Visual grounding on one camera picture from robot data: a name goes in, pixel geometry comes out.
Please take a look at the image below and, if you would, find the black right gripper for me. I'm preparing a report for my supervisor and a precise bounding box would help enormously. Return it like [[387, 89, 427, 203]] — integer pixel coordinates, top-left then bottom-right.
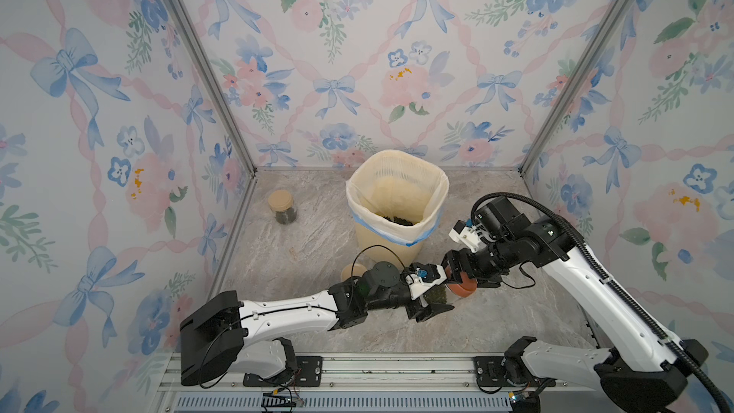
[[432, 236, 516, 285]]

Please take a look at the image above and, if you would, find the red jar lid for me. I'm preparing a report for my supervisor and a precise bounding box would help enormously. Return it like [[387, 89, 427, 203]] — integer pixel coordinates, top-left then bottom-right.
[[447, 280, 478, 298]]

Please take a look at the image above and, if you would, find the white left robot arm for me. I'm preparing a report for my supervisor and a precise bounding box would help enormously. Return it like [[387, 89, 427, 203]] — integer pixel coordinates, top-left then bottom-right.
[[180, 262, 452, 386]]

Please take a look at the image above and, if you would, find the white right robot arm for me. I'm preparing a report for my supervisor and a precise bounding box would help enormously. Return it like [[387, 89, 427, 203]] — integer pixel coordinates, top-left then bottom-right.
[[443, 192, 722, 412]]

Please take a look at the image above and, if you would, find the cream ribbed trash bin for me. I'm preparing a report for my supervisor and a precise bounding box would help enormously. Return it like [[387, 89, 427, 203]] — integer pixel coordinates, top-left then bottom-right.
[[355, 219, 441, 267]]

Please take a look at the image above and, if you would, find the translucent bin liner blue band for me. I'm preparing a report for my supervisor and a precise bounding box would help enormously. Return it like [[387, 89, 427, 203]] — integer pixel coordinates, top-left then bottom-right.
[[346, 149, 449, 242]]

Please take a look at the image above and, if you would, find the glass jar light wood lid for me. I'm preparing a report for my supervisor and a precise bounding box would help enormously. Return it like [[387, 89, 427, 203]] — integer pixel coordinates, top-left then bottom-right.
[[268, 189, 297, 225]]

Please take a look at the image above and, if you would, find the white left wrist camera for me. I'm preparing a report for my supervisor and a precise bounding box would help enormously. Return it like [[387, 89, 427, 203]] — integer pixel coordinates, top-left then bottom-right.
[[403, 263, 447, 300]]

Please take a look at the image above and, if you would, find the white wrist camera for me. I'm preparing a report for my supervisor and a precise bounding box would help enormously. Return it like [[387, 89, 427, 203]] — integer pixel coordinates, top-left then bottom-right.
[[403, 263, 447, 300], [449, 220, 487, 254]]

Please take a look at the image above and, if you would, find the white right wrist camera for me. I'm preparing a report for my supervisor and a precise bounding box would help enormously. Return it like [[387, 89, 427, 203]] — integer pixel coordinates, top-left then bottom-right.
[[449, 220, 487, 254]]

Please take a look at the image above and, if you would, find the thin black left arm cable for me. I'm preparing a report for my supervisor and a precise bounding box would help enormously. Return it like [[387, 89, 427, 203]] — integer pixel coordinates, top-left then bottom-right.
[[349, 244, 409, 283]]

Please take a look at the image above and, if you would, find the aluminium mounting rail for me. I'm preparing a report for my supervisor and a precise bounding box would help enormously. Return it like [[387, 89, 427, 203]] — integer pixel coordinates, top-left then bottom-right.
[[151, 352, 649, 413]]

